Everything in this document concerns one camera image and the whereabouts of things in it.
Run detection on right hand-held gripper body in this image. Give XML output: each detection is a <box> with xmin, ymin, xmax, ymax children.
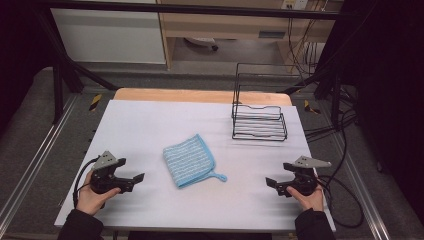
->
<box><xmin>283</xmin><ymin>155</ymin><xmax>333</xmax><ymax>197</ymax></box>

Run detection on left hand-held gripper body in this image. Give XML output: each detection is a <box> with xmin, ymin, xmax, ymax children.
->
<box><xmin>89</xmin><ymin>150</ymin><xmax>128</xmax><ymax>195</ymax></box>

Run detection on blue striped towel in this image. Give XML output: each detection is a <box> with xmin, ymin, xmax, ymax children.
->
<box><xmin>162</xmin><ymin>133</ymin><xmax>229</xmax><ymax>190</ymax></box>

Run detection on black wire rack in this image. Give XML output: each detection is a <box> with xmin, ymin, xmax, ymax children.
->
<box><xmin>231</xmin><ymin>62</ymin><xmax>305</xmax><ymax>143</ymax></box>

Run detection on person's right hand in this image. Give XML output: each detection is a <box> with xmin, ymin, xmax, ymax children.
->
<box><xmin>286</xmin><ymin>184</ymin><xmax>325</xmax><ymax>213</ymax></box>

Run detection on person's left hand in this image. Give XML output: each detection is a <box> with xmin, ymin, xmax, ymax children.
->
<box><xmin>75</xmin><ymin>169</ymin><xmax>122</xmax><ymax>216</ymax></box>

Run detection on white table mat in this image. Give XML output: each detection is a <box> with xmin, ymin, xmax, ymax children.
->
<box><xmin>54</xmin><ymin>99</ymin><xmax>337</xmax><ymax>234</ymax></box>

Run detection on yellow black tape strip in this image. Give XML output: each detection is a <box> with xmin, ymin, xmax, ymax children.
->
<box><xmin>303</xmin><ymin>99</ymin><xmax>322</xmax><ymax>116</ymax></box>
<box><xmin>88</xmin><ymin>93</ymin><xmax>103</xmax><ymax>112</ymax></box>

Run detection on black metal stand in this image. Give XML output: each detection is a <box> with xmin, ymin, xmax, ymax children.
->
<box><xmin>32</xmin><ymin>8</ymin><xmax>119</xmax><ymax>125</ymax></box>
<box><xmin>281</xmin><ymin>49</ymin><xmax>359</xmax><ymax>132</ymax></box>

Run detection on black curtain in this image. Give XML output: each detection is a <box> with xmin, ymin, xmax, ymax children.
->
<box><xmin>0</xmin><ymin>0</ymin><xmax>54</xmax><ymax>134</ymax></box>
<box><xmin>324</xmin><ymin>0</ymin><xmax>424</xmax><ymax>218</ymax></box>

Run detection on white cabinet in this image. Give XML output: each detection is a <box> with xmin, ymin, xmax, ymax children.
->
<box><xmin>49</xmin><ymin>7</ymin><xmax>167</xmax><ymax>65</ymax></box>

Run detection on white chair base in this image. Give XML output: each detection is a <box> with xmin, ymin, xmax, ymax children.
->
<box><xmin>184</xmin><ymin>36</ymin><xmax>220</xmax><ymax>52</ymax></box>

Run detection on light wooden desk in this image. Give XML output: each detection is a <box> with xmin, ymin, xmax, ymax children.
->
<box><xmin>155</xmin><ymin>0</ymin><xmax>345</xmax><ymax>72</ymax></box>

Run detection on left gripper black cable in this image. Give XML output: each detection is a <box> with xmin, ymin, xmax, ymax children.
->
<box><xmin>72</xmin><ymin>155</ymin><xmax>101</xmax><ymax>210</ymax></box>

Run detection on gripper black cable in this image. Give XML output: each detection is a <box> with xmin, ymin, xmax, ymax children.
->
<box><xmin>72</xmin><ymin>155</ymin><xmax>101</xmax><ymax>210</ymax></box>
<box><xmin>315</xmin><ymin>174</ymin><xmax>365</xmax><ymax>230</ymax></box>

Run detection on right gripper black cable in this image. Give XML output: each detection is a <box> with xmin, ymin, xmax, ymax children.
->
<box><xmin>315</xmin><ymin>174</ymin><xmax>365</xmax><ymax>230</ymax></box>

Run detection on aluminium floor rail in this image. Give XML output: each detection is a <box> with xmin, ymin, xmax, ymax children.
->
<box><xmin>328</xmin><ymin>131</ymin><xmax>392</xmax><ymax>240</ymax></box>
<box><xmin>0</xmin><ymin>94</ymin><xmax>80</xmax><ymax>228</ymax></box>

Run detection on black floor cables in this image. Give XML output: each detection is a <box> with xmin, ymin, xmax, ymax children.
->
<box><xmin>303</xmin><ymin>84</ymin><xmax>359</xmax><ymax>188</ymax></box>

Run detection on hanging black cables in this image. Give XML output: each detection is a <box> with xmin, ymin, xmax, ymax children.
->
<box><xmin>285</xmin><ymin>0</ymin><xmax>329</xmax><ymax>76</ymax></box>

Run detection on white wall socket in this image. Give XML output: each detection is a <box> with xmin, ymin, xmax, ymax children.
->
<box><xmin>281</xmin><ymin>0</ymin><xmax>309</xmax><ymax>11</ymax></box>

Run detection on black horizontal frame bar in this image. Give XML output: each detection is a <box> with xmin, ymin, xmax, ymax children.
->
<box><xmin>31</xmin><ymin>0</ymin><xmax>346</xmax><ymax>21</ymax></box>

